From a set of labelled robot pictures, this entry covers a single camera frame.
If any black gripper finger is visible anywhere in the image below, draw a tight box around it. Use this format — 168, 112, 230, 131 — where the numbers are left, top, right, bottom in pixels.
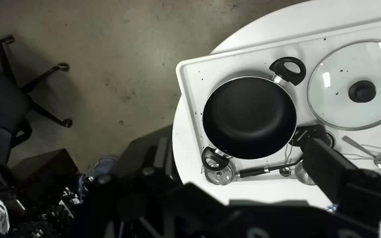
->
300, 137, 381, 208

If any clear glass lid black knob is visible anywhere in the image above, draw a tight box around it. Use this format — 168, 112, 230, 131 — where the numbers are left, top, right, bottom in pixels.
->
306, 40, 381, 133

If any small steel lid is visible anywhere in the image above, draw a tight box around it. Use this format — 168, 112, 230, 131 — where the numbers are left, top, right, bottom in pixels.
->
205, 157, 236, 186

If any white plastic tray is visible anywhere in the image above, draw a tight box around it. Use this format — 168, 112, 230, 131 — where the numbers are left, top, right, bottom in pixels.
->
174, 12, 381, 188

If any black office chair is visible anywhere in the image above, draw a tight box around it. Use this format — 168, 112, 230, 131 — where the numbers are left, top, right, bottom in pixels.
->
0, 35, 75, 166

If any steel ladle with black handle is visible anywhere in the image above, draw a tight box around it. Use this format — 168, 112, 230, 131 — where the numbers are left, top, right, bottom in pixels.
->
235, 151, 317, 187

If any black pot with two handles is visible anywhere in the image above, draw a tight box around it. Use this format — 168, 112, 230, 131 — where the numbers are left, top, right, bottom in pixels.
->
199, 56, 308, 174

